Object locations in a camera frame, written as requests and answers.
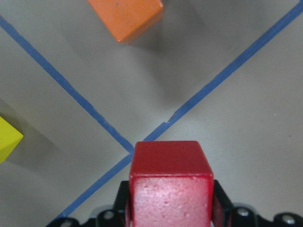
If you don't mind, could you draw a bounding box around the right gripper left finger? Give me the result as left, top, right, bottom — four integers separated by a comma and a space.
113, 181, 131, 227

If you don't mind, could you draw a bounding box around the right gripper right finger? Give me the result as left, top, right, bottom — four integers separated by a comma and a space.
212, 180, 233, 227

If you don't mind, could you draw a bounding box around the red wooden block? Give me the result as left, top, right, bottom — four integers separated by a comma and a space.
129, 141, 214, 227

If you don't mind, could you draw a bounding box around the yellow wooden block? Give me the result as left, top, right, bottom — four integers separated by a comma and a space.
0, 117, 24, 163

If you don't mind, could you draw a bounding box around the orange wooden block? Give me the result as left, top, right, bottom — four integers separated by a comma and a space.
88, 0, 164, 44

